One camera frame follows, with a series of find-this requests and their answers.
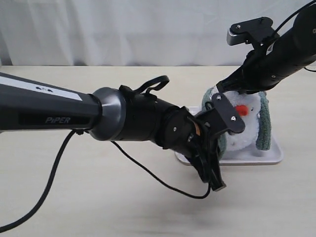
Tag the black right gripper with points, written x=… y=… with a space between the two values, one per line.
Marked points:
x=257 y=73

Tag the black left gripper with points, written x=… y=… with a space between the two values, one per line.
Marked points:
x=192 y=136

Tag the white snowman plush toy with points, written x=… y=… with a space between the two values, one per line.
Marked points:
x=248 y=107

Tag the teal fleece scarf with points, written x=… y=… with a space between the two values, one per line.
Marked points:
x=263 y=142

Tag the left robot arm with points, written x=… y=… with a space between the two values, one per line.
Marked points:
x=110 y=114

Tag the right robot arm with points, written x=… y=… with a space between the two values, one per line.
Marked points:
x=274 y=57

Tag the white plastic tray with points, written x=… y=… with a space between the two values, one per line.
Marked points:
x=253 y=156

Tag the white backdrop curtain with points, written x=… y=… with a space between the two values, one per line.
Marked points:
x=129 y=32

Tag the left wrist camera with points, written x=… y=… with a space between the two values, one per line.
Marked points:
x=224 y=116

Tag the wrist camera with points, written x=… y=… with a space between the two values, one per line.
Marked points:
x=224 y=116
x=254 y=31

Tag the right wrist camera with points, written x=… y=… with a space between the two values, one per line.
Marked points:
x=254 y=31

